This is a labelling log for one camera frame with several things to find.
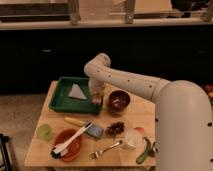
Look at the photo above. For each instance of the small green cup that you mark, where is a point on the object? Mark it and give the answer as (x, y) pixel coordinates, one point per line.
(44, 132)

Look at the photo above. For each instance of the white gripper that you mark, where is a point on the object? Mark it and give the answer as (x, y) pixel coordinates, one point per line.
(96, 88)

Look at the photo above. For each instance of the white handled brush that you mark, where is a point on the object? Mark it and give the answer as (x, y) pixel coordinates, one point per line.
(61, 149)

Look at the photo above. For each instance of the pile of dried red bits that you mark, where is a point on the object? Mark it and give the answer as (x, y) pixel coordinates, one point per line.
(115, 129)

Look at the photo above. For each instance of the white cup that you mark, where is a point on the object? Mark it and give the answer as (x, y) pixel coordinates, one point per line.
(132, 139)

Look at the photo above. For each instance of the green cucumber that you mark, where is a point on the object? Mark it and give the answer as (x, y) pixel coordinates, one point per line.
(142, 157)

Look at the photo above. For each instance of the green plastic tray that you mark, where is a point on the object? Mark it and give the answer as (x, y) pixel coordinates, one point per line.
(63, 101)

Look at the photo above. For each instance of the wooden block eraser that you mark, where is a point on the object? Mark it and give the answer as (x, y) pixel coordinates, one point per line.
(97, 100)

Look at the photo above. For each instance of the blue grey sponge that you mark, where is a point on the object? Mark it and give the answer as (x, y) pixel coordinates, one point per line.
(94, 131)

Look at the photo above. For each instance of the small orange red object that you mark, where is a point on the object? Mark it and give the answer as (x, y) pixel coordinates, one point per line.
(140, 130)

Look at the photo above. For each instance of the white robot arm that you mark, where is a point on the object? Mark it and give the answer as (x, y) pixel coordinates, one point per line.
(183, 114)

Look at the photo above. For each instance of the silver fork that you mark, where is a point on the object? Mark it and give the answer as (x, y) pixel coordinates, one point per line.
(98, 153)

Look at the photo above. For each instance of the black stand on floor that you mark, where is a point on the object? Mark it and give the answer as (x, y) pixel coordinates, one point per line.
(6, 162)

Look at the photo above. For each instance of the metal cup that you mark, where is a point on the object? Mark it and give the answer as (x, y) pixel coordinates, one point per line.
(153, 150)

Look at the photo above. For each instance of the dark red bowl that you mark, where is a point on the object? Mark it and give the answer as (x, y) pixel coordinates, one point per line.
(118, 100)

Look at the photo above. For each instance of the dark cabinet counter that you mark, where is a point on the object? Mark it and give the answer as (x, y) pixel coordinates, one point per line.
(31, 59)

